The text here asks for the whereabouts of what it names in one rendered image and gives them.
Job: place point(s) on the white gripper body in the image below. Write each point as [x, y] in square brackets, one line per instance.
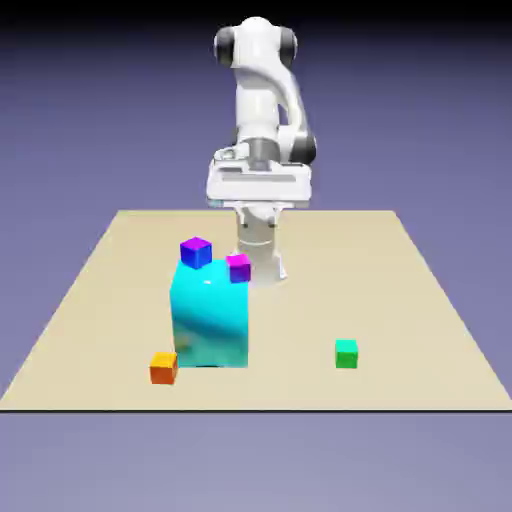
[260, 190]

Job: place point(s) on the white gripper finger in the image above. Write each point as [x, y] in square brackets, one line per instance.
[273, 218]
[242, 218]

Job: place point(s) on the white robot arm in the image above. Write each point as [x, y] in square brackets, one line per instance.
[258, 100]

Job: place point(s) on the small purple cube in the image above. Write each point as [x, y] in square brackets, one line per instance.
[239, 268]

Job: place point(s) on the small blue cube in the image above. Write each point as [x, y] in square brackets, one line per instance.
[195, 253]

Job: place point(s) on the small green cube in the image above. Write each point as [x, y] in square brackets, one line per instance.
[346, 354]

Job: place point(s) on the small orange cube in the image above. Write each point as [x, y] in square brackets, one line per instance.
[163, 368]

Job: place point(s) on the large cyan box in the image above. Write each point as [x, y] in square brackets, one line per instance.
[210, 316]

